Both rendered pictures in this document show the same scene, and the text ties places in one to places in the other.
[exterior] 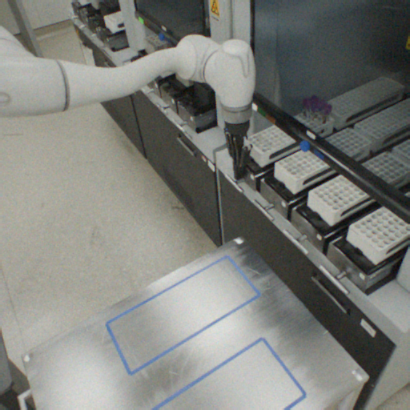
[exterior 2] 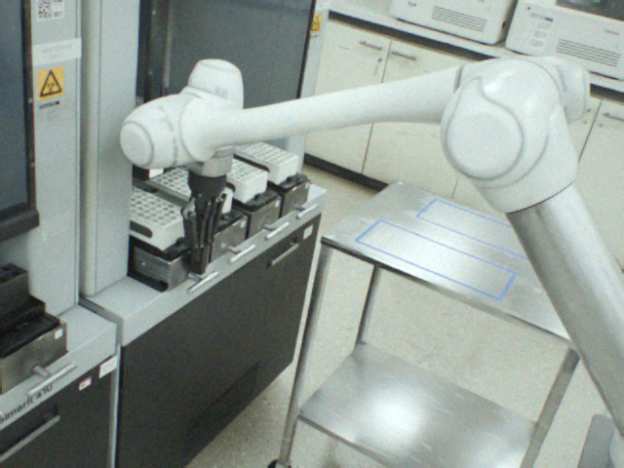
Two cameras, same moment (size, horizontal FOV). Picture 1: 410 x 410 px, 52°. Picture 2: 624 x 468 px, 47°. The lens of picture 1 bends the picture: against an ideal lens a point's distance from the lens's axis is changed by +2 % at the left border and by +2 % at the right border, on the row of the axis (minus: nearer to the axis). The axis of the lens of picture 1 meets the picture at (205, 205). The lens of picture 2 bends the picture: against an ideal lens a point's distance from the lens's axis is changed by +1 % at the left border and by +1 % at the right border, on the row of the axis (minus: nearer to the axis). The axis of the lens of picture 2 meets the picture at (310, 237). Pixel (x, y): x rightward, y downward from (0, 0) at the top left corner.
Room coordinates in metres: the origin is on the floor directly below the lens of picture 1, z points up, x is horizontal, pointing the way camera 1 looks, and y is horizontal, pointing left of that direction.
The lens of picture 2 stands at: (1.65, 0.99, 1.58)
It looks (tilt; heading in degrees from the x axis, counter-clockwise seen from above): 29 degrees down; 230
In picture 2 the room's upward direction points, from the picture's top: 11 degrees clockwise
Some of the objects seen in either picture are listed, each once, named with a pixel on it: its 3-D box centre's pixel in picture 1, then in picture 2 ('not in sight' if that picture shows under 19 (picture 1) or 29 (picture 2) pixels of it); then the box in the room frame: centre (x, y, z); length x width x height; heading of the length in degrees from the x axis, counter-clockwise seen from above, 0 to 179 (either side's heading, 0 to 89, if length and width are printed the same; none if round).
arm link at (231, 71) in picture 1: (232, 70); (211, 104); (1.02, -0.11, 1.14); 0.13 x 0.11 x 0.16; 30
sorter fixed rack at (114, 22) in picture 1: (134, 18); not in sight; (2.24, 0.24, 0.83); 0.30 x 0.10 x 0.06; 116
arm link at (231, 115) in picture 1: (236, 108); (209, 156); (1.01, -0.12, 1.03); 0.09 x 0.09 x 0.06
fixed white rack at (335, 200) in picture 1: (359, 188); (207, 170); (0.83, -0.44, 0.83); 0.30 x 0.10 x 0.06; 116
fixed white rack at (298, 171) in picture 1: (322, 160); (168, 187); (0.96, -0.38, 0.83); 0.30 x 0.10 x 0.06; 116
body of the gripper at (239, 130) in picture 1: (237, 130); (206, 190); (1.01, -0.12, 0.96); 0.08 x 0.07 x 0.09; 26
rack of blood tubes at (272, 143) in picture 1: (288, 137); (124, 209); (1.10, -0.30, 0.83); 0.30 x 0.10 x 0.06; 116
